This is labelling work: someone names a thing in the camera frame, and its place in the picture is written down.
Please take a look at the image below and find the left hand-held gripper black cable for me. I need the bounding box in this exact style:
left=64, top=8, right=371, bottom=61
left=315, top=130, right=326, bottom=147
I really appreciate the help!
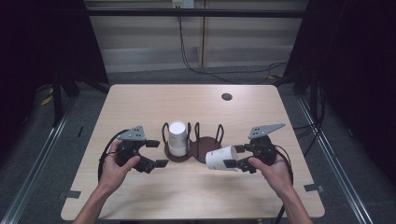
left=97, top=128, right=131, bottom=182

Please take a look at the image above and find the person's left hand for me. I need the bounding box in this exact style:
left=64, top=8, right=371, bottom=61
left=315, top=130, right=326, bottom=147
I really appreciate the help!
left=98, top=140, right=142, bottom=196

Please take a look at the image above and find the dark curtain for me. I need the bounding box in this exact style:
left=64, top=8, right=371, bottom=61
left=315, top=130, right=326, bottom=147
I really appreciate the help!
left=281, top=0, right=396, bottom=188
left=0, top=0, right=110, bottom=158

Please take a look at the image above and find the bundle of black floor cables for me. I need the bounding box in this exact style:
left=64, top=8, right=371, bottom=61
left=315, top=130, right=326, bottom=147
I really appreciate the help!
left=292, top=88, right=327, bottom=157

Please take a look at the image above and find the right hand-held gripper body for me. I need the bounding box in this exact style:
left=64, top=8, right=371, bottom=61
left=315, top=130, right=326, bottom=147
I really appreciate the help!
left=237, top=122, right=287, bottom=175

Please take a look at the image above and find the stack of white paper cups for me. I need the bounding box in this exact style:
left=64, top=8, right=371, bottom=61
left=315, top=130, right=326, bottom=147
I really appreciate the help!
left=167, top=120, right=189, bottom=158

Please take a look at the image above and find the black horizontal bar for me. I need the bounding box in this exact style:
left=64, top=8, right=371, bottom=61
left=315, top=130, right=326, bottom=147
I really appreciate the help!
left=60, top=7, right=308, bottom=19

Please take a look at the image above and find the long black wall cable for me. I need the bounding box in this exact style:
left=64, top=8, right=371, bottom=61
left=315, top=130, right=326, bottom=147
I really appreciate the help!
left=177, top=16, right=289, bottom=86

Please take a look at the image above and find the white wall socket box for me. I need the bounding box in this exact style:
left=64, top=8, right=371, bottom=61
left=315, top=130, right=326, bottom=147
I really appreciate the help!
left=171, top=0, right=196, bottom=9

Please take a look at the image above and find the person's right hand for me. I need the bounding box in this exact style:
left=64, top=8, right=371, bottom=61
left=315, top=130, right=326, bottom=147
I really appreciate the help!
left=247, top=153, right=295, bottom=200

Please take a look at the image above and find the dark brown double cup holder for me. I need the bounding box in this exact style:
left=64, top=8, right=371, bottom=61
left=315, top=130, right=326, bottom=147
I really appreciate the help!
left=161, top=121, right=225, bottom=164

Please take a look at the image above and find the grey tape strip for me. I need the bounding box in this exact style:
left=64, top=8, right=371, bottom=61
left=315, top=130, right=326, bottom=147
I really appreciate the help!
left=57, top=189, right=82, bottom=201
left=303, top=183, right=326, bottom=193

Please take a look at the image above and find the yellow floor tape piece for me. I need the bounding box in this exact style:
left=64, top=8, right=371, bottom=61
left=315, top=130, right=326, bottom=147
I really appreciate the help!
left=40, top=88, right=54, bottom=107

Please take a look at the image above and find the black stand post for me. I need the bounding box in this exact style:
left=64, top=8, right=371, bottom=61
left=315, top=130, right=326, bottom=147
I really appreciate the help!
left=50, top=72, right=65, bottom=127
left=309, top=69, right=320, bottom=123

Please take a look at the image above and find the metal floor rail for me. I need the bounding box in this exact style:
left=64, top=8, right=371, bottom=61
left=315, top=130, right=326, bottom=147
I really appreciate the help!
left=0, top=99, right=76, bottom=224
left=296, top=94, right=375, bottom=224

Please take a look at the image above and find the hand-held gripper black cable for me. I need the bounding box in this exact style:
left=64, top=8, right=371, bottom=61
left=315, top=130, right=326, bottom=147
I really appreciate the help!
left=273, top=144, right=295, bottom=224
left=97, top=128, right=131, bottom=182

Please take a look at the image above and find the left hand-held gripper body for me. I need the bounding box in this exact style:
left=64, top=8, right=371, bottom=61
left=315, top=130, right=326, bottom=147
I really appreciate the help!
left=115, top=124, right=157, bottom=175

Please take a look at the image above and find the right hand-held gripper black cable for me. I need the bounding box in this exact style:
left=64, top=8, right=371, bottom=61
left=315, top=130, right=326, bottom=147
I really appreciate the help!
left=273, top=144, right=295, bottom=224

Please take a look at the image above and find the printed white paper cup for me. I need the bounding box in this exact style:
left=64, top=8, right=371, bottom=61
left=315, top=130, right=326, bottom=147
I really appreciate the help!
left=205, top=145, right=240, bottom=172

